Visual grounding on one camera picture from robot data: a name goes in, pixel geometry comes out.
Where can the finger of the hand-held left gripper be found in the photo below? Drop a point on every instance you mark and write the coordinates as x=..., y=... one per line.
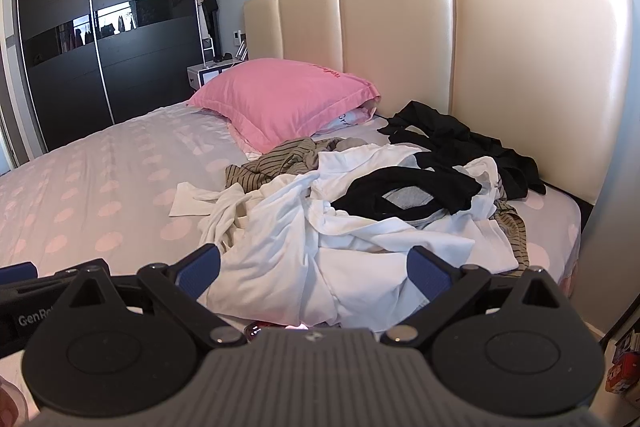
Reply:
x=15, y=273

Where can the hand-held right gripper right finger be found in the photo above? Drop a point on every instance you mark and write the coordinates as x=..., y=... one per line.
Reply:
x=425, y=272

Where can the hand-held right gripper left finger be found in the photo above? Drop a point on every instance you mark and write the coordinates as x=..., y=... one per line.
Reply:
x=200, y=272

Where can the white T-shirt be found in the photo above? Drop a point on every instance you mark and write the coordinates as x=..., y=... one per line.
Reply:
x=280, y=257

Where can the black and grey garment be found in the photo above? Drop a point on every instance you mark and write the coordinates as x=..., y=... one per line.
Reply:
x=435, y=189

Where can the bed with polka dot sheet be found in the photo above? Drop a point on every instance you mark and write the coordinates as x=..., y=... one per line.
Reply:
x=100, y=167

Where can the white printed pillow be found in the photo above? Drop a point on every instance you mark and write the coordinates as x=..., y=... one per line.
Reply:
x=350, y=119

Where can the pink pillow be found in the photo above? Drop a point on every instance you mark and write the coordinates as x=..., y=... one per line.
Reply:
x=280, y=97

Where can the white bedside table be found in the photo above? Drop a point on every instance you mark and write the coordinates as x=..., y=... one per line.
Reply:
x=194, y=77

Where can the small black object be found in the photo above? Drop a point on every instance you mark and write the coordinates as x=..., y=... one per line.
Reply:
x=222, y=57

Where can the colourful boxes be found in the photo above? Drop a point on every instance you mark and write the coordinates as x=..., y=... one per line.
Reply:
x=622, y=367

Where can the cream padded headboard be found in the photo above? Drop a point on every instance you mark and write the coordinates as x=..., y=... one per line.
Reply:
x=400, y=32

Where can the white wall thermostat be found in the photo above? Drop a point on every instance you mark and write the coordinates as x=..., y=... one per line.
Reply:
x=235, y=37

